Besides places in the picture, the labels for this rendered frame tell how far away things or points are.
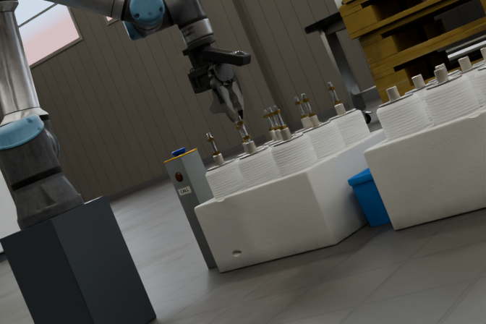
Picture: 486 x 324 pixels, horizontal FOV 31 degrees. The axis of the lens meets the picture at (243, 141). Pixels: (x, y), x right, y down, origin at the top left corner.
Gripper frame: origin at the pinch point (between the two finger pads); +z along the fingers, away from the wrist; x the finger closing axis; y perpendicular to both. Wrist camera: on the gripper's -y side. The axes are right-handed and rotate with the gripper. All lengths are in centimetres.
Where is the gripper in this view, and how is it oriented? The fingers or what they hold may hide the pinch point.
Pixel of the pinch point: (238, 114)
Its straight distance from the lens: 211.6
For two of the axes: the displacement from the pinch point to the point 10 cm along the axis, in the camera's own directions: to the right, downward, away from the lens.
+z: 3.8, 9.2, 0.2
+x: -5.2, 2.4, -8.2
